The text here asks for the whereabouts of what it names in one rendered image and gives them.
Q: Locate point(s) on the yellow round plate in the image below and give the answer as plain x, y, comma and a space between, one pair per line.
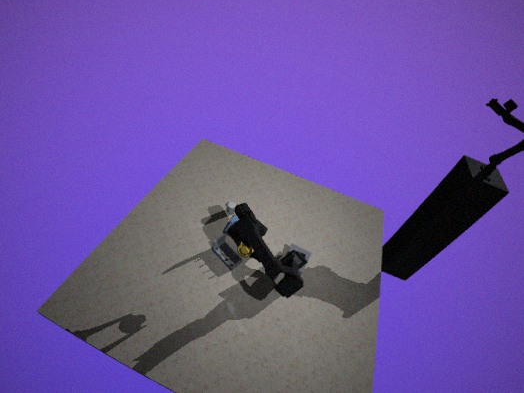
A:
244, 251

